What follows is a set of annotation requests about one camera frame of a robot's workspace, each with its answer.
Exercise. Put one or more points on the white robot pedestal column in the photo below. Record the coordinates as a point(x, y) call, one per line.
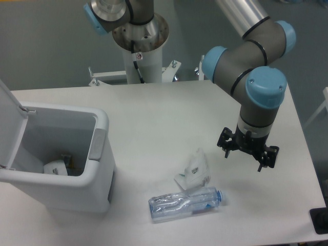
point(141, 47)

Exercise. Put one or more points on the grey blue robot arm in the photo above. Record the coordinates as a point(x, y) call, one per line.
point(244, 73)

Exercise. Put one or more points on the white trash can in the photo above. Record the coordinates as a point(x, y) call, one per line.
point(59, 155)

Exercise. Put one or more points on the black object at table edge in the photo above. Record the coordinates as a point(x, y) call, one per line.
point(319, 220)

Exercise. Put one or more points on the white frame at right edge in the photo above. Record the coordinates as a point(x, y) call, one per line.
point(322, 106)

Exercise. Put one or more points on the clear crushed plastic bottle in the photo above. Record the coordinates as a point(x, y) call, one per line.
point(179, 205)

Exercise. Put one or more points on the white paper trash in can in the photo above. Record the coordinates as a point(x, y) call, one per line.
point(56, 167)

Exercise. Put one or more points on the white pedestal base frame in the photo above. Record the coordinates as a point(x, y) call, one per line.
point(139, 69)

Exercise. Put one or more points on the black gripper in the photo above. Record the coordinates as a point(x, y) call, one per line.
point(246, 142)

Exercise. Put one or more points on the white trash can lid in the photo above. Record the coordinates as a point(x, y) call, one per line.
point(14, 118)

